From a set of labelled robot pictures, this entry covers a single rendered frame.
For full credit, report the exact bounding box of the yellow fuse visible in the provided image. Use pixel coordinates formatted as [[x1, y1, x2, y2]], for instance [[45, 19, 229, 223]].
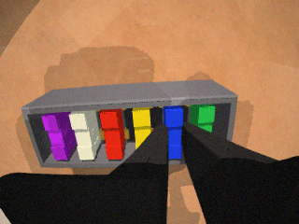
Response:
[[132, 107, 150, 149]]

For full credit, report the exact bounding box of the grey fuse block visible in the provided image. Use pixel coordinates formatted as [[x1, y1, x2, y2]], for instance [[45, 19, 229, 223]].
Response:
[[21, 79, 238, 168]]

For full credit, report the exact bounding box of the green fuse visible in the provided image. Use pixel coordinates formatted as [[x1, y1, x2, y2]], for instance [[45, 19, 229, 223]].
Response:
[[191, 104, 214, 132]]

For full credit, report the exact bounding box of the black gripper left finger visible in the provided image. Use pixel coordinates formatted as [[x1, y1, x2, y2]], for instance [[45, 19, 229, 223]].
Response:
[[0, 123, 169, 224]]

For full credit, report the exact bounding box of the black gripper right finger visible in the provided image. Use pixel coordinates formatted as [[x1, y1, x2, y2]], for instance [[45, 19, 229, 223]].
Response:
[[182, 122, 299, 224]]

